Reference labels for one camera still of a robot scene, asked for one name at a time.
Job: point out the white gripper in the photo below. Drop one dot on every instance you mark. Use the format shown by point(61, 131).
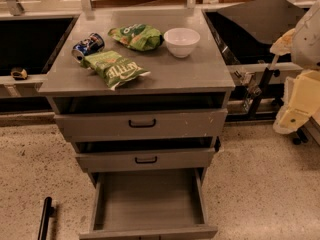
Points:
point(307, 41)

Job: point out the green jalapeno kettle chip bag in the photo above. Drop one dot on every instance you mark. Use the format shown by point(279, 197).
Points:
point(113, 68)

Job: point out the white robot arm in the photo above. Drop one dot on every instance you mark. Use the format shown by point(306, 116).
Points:
point(305, 50)

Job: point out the grey drawer cabinet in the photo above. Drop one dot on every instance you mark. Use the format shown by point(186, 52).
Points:
point(200, 81)

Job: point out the grey top drawer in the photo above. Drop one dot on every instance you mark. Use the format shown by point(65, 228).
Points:
point(141, 125)

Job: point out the grey open bottom drawer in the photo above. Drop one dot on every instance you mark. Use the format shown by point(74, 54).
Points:
point(149, 205)

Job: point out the black laptop stand table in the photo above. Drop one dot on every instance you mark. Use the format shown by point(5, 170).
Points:
point(244, 34)

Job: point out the white bowl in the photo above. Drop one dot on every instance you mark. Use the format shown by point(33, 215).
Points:
point(181, 41)

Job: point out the blue soda can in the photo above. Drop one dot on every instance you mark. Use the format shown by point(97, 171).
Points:
point(92, 44)

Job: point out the black bar handle on floor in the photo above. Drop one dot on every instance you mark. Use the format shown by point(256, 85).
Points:
point(47, 212)

